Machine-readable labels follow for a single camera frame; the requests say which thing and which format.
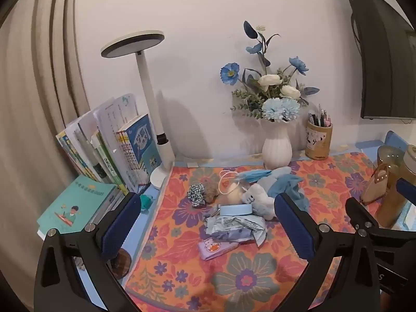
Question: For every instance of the tall amber container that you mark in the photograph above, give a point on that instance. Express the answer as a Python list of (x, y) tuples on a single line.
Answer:
[(395, 204)]

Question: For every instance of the dark round coaster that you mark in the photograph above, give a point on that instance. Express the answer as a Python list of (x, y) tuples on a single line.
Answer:
[(122, 263)]

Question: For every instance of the white desk lamp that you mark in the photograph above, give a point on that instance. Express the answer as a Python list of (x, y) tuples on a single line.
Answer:
[(149, 81)]

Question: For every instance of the black monitor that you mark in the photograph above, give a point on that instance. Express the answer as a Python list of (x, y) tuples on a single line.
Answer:
[(383, 55)]

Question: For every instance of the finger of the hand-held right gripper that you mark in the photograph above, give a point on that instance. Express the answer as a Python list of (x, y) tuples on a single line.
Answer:
[(407, 190), (359, 213)]

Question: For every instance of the row of upright books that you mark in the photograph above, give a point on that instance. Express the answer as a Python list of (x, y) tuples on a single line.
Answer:
[(130, 149)]

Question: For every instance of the light blue plush toy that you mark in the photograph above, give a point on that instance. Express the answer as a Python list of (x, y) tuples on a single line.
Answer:
[(260, 196)]

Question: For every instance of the small teal toy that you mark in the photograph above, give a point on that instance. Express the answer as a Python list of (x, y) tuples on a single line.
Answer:
[(146, 201)]

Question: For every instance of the white ribbed vase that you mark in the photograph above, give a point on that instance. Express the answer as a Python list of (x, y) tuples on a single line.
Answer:
[(277, 149)]

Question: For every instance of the brown fuzzy pompom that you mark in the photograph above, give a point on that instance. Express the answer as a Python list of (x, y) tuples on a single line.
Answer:
[(211, 191)]

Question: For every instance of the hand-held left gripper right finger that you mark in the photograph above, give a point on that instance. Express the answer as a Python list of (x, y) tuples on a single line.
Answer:
[(294, 224)]

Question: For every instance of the blue face mask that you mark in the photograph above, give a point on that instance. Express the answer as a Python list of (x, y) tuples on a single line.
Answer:
[(252, 175)]

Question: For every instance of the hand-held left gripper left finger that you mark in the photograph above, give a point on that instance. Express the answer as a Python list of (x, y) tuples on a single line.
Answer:
[(121, 222)]

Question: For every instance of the floral tablecloth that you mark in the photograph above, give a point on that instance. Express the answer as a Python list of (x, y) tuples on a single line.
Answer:
[(195, 282)]

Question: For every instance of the blue and white flower bouquet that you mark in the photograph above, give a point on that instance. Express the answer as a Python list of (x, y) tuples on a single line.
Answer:
[(276, 94)]

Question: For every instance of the black and white scrunchie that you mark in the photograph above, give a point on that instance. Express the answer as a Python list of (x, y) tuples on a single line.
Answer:
[(196, 195)]

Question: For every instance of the golden pen holder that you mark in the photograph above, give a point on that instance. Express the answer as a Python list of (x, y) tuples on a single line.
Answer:
[(319, 141)]

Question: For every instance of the bunch of pens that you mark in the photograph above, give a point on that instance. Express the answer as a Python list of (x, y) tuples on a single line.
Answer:
[(320, 117)]

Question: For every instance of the teal cartoon cover book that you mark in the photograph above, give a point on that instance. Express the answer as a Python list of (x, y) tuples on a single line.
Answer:
[(78, 204)]

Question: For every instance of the purple tissue packet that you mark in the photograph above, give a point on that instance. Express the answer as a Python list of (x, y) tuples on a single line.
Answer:
[(216, 248)]

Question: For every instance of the blue chair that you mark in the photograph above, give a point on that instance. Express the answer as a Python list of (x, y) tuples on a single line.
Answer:
[(397, 140)]

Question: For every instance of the blue wet wipes packet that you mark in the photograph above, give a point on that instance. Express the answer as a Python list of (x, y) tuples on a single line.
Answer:
[(232, 229)]

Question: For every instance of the beige curtain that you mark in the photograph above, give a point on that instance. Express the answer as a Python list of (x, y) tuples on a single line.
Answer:
[(35, 87)]

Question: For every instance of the light blue bowl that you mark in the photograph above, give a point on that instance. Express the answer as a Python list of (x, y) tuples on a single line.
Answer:
[(235, 210)]

